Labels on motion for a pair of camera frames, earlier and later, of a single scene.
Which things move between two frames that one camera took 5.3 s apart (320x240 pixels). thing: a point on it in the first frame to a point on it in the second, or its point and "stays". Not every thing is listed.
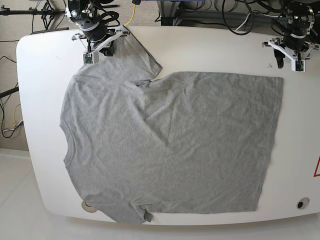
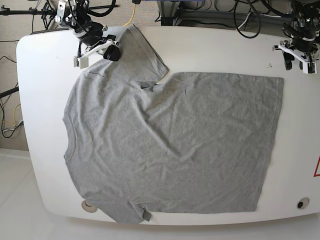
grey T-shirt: (181, 143) stays
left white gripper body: (93, 57) to (81, 61)
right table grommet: (302, 203) stays
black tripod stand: (47, 13) stays
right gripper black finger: (279, 57) to (288, 59)
